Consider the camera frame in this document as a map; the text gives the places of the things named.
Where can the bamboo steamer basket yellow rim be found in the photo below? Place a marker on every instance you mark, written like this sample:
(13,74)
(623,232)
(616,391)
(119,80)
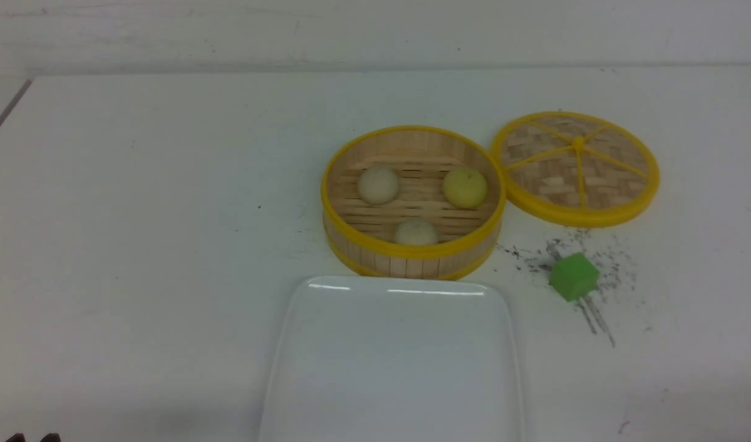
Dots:
(361,234)

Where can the yellow steamed bun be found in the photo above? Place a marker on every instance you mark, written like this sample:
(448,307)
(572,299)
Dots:
(465,188)

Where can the white rectangular plate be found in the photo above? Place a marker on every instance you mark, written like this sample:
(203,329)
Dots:
(376,359)

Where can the green cube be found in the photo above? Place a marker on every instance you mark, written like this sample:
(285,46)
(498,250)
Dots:
(574,277)

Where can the white steamed bun front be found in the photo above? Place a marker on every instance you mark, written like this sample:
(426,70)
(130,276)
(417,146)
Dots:
(416,232)

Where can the white steamed bun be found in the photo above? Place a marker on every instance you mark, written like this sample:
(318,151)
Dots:
(378,185)
(416,232)

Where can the woven bamboo steamer lid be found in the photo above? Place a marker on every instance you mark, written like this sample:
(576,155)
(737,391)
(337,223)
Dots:
(575,170)

